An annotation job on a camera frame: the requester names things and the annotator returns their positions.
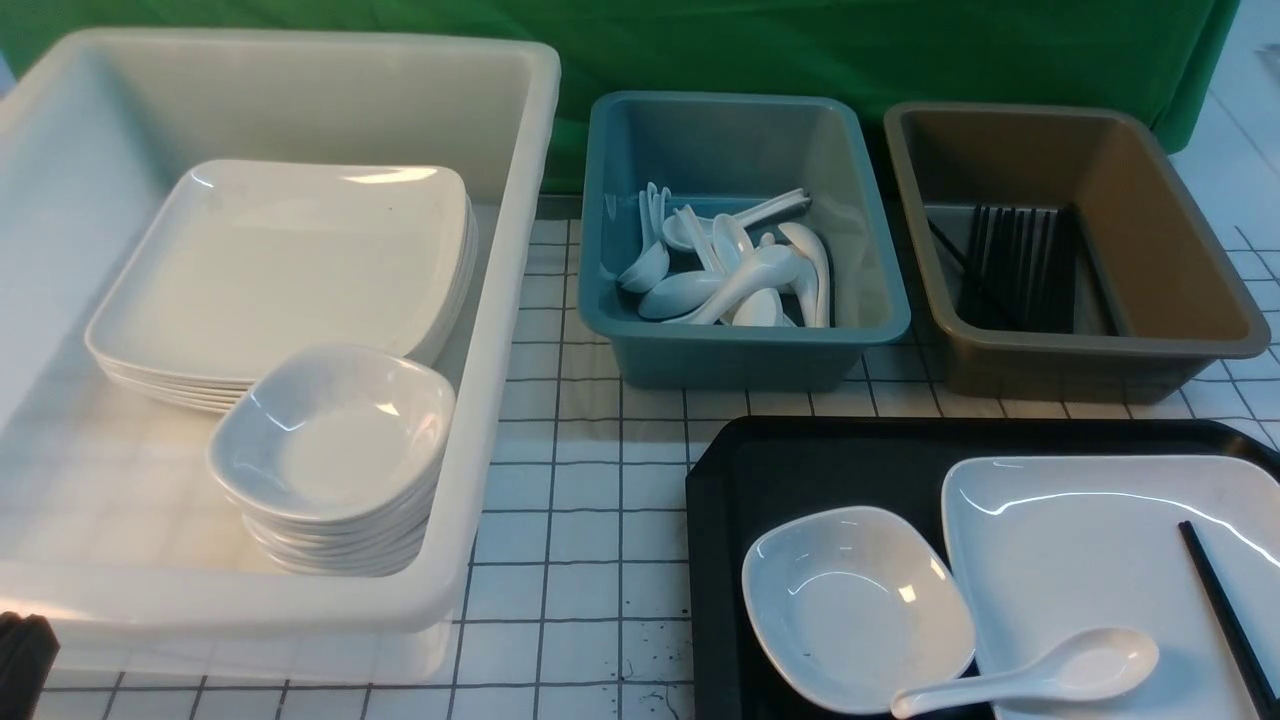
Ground white square rice plate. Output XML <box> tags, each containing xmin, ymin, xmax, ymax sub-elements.
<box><xmin>941</xmin><ymin>455</ymin><xmax>1279</xmax><ymax>719</ymax></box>

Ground large white plastic tub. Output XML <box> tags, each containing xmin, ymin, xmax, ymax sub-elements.
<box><xmin>3</xmin><ymin>28</ymin><xmax>561</xmax><ymax>687</ymax></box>

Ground stack of white bowls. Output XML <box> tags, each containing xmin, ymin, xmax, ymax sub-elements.
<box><xmin>206</xmin><ymin>345</ymin><xmax>456</xmax><ymax>577</ymax></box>

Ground brown plastic bin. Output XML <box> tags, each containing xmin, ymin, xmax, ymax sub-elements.
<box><xmin>884</xmin><ymin>101</ymin><xmax>1271</xmax><ymax>404</ymax></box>

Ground white ceramic soup spoon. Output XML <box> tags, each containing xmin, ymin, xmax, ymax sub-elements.
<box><xmin>890</xmin><ymin>626</ymin><xmax>1160</xmax><ymax>719</ymax></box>

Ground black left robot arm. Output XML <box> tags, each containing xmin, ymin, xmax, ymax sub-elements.
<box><xmin>1</xmin><ymin>611</ymin><xmax>60</xmax><ymax>719</ymax></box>

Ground black chopstick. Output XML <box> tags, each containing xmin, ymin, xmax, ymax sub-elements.
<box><xmin>1178</xmin><ymin>520</ymin><xmax>1279</xmax><ymax>719</ymax></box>

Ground blue plastic bin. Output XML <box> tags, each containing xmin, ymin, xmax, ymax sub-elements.
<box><xmin>577</xmin><ymin>91</ymin><xmax>911</xmax><ymax>391</ymax></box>

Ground green backdrop cloth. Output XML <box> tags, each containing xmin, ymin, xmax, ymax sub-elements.
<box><xmin>3</xmin><ymin>1</ymin><xmax>1239</xmax><ymax>193</ymax></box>

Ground black chopsticks in bin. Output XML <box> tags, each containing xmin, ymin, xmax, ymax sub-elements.
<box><xmin>928</xmin><ymin>205</ymin><xmax>1079</xmax><ymax>334</ymax></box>

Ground white small bowl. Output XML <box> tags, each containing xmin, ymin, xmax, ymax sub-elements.
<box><xmin>741</xmin><ymin>506</ymin><xmax>977</xmax><ymax>716</ymax></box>

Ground white spoon in bin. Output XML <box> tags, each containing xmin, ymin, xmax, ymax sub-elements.
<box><xmin>778</xmin><ymin>222</ymin><xmax>831</xmax><ymax>328</ymax></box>
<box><xmin>684</xmin><ymin>245</ymin><xmax>806</xmax><ymax>325</ymax></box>
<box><xmin>618</xmin><ymin>182</ymin><xmax>669</xmax><ymax>293</ymax></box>
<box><xmin>659</xmin><ymin>188</ymin><xmax>810</xmax><ymax>252</ymax></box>

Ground black serving tray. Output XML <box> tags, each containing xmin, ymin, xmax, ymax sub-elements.
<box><xmin>685</xmin><ymin>416</ymin><xmax>1277</xmax><ymax>719</ymax></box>

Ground stack of white square plates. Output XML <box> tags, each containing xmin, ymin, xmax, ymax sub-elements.
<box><xmin>84</xmin><ymin>158</ymin><xmax>479</xmax><ymax>414</ymax></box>

